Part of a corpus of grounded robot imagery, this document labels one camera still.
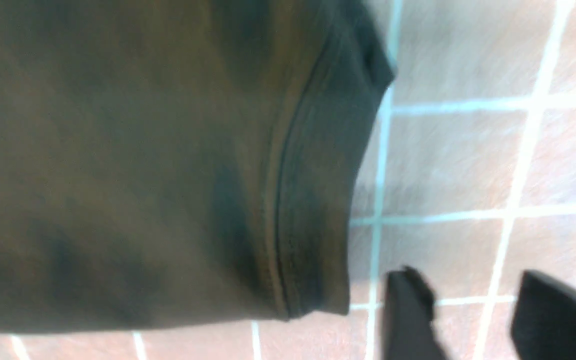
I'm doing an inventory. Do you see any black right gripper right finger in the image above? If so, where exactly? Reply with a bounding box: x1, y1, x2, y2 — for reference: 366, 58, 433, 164
510, 269, 576, 360

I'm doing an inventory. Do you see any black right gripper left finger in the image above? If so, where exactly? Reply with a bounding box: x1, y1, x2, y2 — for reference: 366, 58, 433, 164
382, 266, 448, 360

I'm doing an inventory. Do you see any gray long-sleeved shirt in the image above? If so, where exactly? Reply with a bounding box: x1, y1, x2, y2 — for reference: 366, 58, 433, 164
0, 0, 393, 334

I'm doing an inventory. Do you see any pink grid table mat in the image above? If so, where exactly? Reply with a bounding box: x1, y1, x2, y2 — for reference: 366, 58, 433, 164
0, 0, 576, 360

